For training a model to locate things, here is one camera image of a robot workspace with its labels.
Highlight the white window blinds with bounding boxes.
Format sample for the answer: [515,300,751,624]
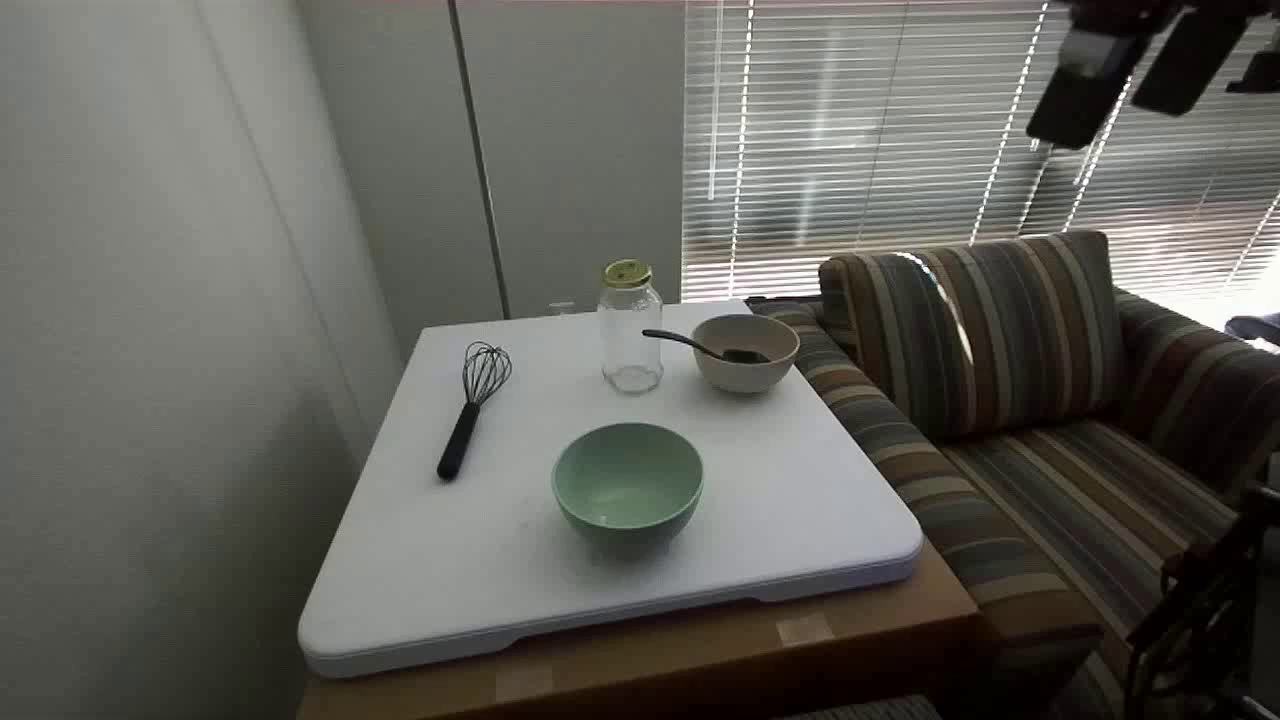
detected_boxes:
[680,0,1280,333]

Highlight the beige tape piece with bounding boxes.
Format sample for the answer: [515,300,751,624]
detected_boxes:
[775,613,842,653]

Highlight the thin vertical wall strip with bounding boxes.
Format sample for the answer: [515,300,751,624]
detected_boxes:
[450,0,515,319]

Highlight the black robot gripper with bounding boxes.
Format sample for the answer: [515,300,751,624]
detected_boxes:
[1026,0,1280,151]

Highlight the light green bowl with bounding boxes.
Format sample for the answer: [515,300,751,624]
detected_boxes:
[549,422,709,546]

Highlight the black spoon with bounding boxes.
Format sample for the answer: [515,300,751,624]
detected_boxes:
[642,324,771,368]

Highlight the striped cushion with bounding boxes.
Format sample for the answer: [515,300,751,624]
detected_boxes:
[815,227,1130,449]

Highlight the beige bowl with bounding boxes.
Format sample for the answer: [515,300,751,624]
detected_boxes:
[689,311,805,402]

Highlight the dark fabric object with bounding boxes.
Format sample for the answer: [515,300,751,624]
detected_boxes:
[1226,311,1280,347]

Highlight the white blind wand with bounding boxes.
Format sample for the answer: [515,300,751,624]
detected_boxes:
[965,0,1055,250]
[1011,72,1142,240]

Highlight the black metal frame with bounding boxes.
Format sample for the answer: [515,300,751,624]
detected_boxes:
[1125,477,1280,720]

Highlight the clear glass jar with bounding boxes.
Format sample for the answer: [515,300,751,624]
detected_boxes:
[591,281,668,402]

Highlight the striped couch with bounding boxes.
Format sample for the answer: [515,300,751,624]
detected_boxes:
[743,286,1280,720]

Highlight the black handled wire whisk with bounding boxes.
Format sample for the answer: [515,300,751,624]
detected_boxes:
[431,339,515,483]

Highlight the yellow metal jar lid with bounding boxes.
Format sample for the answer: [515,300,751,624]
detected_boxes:
[597,255,662,296]

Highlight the wooden table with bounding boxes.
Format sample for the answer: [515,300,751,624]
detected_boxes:
[291,537,983,720]

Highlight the white square table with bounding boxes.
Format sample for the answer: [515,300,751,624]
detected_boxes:
[291,300,929,679]

